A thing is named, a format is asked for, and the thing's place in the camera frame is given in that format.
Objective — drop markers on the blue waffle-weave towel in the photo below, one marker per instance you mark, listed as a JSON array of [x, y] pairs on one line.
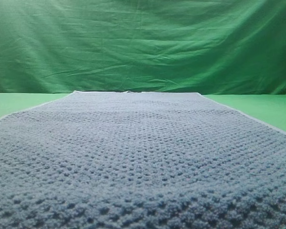
[[95, 160]]

